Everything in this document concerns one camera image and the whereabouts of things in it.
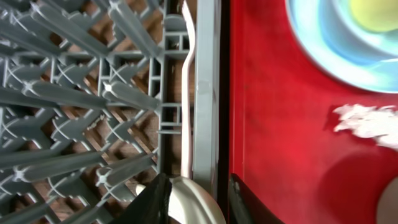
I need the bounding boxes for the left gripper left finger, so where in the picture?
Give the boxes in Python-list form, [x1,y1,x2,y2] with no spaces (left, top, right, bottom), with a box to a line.
[110,174,172,224]

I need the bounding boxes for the light blue bowl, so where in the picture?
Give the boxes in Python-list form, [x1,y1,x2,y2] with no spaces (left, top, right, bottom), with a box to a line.
[318,0,397,65]

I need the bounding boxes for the cream plastic spoon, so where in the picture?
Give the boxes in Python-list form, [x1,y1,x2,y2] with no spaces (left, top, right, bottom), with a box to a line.
[136,175,227,224]

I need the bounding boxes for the crumpled white tissue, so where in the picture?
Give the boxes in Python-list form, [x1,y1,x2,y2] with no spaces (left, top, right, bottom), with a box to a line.
[333,104,397,151]

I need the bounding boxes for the light blue plate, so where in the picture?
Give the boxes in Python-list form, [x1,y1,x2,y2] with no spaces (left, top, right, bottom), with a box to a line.
[285,0,397,93]

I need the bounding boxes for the grey dishwasher rack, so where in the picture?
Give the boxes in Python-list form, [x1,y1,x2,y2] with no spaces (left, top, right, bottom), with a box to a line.
[1,0,221,223]

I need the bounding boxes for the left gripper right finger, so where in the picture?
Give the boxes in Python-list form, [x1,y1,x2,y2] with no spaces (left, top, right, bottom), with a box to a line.
[228,174,284,224]

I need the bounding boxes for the red plastic tray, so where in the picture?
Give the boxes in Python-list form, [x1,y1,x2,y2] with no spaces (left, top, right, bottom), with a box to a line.
[229,1,397,223]

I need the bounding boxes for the cream plastic fork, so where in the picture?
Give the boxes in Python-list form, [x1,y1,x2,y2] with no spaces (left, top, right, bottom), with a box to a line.
[180,0,196,179]

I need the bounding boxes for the yellow plastic cup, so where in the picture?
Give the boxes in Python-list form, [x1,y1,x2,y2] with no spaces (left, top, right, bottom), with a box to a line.
[349,0,397,32]

